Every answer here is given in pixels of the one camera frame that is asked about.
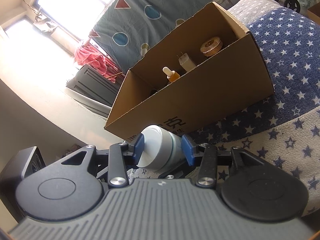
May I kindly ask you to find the white green-label bottle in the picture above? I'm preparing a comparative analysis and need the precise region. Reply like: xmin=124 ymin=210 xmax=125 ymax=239
xmin=137 ymin=125 xmax=185 ymax=173

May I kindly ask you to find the green dropper bottle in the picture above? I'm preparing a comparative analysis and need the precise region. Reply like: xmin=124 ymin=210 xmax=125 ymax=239
xmin=162 ymin=67 xmax=181 ymax=83

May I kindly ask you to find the white power adapter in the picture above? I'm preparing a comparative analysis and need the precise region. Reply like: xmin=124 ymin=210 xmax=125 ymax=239
xmin=177 ymin=53 xmax=196 ymax=72

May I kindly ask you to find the gold ridged lid jar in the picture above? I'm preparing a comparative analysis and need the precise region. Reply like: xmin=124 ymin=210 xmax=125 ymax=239
xmin=200 ymin=36 xmax=223 ymax=57

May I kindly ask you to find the black cylindrical tube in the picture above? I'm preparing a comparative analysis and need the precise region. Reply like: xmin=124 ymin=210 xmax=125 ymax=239
xmin=150 ymin=89 xmax=158 ymax=96

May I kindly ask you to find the dark grey cabinet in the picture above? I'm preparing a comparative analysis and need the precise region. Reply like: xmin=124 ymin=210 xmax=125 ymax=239
xmin=66 ymin=65 xmax=124 ymax=118

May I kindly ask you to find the brown cardboard box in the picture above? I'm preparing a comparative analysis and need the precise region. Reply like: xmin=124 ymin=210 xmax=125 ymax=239
xmin=103 ymin=1 xmax=275 ymax=140

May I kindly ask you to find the blue star-patterned cover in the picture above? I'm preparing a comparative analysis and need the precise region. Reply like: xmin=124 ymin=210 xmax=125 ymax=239
xmin=126 ymin=0 xmax=320 ymax=217

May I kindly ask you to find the pink hanging cloth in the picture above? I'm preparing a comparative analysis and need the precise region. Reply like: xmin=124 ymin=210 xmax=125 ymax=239
xmin=74 ymin=43 xmax=125 ymax=83

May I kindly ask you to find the grey-blue hanging quilt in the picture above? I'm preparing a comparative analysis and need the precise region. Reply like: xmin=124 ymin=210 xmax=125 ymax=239
xmin=88 ymin=0 xmax=241 ymax=74

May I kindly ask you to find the small brown carton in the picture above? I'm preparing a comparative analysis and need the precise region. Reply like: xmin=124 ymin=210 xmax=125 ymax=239
xmin=307 ymin=3 xmax=320 ymax=25

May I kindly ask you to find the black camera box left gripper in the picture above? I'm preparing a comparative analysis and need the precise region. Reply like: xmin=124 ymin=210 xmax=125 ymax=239
xmin=0 ymin=146 xmax=46 ymax=222

